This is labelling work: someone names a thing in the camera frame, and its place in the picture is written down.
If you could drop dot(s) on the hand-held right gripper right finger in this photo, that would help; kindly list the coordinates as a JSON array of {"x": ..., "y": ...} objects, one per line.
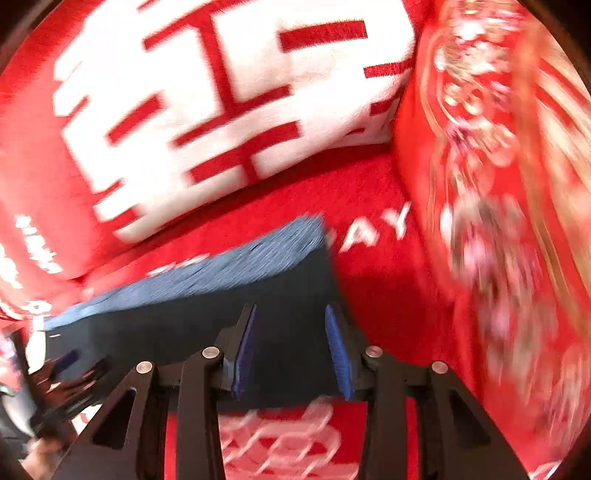
[{"x": 339, "y": 355}]

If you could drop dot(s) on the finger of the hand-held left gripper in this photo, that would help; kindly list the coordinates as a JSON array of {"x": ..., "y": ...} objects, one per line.
[
  {"x": 92, "y": 371},
  {"x": 64, "y": 361}
]

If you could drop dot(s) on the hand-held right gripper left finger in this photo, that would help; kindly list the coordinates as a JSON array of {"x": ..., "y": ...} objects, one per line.
[{"x": 244, "y": 355}]

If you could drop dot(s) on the dark navy pants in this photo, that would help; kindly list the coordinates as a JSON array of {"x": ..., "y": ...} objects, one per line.
[{"x": 194, "y": 304}]

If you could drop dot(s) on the person's left hand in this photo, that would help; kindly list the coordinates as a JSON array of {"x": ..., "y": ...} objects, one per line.
[{"x": 44, "y": 457}]

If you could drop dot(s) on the red printed blanket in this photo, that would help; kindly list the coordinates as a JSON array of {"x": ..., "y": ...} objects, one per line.
[{"x": 323, "y": 194}]

